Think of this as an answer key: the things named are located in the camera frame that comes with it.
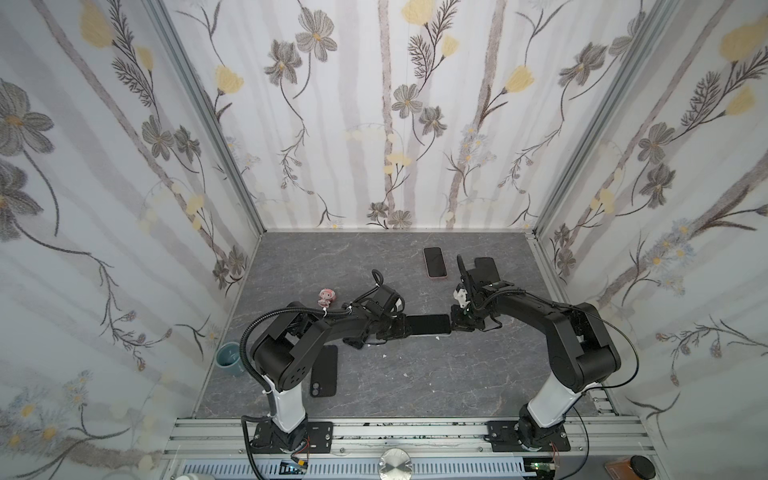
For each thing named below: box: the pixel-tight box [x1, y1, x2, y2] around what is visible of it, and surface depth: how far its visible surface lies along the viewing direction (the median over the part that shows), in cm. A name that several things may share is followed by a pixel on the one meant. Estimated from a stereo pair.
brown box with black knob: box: [604, 455, 656, 480], surface depth 64 cm
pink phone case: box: [422, 246, 449, 280], surface depth 114 cm
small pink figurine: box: [318, 288, 336, 308], surface depth 100 cm
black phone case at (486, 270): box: [474, 257, 501, 283], surface depth 113 cm
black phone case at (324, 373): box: [310, 345, 338, 398], surface depth 86 cm
